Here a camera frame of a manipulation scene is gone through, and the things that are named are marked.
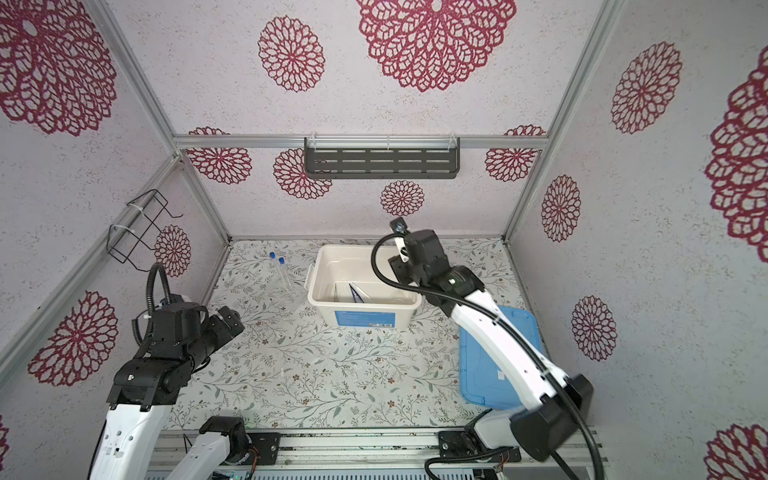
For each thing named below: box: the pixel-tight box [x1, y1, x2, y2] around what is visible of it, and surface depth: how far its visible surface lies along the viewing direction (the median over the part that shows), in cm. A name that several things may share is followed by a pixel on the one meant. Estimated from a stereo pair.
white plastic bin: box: [304, 244, 422, 329], surface depth 95 cm
